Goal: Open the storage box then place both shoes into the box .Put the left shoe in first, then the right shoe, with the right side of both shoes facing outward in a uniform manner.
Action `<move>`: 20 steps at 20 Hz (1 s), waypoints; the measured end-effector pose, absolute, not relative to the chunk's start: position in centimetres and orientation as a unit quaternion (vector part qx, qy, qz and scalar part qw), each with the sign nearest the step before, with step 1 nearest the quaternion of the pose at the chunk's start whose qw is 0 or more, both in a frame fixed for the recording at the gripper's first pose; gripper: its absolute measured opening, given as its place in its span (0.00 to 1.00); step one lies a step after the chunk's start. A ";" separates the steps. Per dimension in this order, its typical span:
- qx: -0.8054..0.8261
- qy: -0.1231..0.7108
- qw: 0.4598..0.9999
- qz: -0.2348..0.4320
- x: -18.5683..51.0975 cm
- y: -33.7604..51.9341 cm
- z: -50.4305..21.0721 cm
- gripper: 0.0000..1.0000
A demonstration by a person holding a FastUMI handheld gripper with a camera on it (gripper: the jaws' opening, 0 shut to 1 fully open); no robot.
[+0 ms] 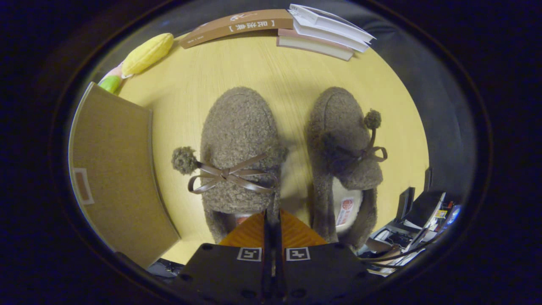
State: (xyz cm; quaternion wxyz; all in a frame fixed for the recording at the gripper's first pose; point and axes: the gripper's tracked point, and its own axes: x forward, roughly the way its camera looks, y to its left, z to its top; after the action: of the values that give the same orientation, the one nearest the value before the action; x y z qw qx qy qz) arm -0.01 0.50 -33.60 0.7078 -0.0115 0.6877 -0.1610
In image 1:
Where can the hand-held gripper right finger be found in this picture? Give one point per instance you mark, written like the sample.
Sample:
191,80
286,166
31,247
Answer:
322,271

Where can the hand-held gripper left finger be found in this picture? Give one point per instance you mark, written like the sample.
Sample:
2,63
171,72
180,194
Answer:
228,271

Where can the fluffy brown shoe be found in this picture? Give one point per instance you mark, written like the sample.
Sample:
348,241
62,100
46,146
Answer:
343,135
237,140

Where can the beige fabric storage box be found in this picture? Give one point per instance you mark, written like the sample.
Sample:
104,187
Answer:
114,169

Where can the dark cluttered equipment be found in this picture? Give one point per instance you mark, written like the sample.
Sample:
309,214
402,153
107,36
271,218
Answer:
419,220

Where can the pink and green plush toy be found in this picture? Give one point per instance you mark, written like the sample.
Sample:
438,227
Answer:
111,81

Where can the pale pink book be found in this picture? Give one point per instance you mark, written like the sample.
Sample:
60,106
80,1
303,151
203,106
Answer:
313,45

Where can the yellow round plush cushion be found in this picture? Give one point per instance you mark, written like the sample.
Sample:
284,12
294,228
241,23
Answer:
147,54

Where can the plain white book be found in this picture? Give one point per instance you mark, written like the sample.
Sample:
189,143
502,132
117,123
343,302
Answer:
326,38

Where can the brown book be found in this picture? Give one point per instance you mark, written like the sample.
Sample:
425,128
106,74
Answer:
237,25

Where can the white book with dark photo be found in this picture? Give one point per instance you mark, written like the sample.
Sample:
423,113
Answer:
334,23

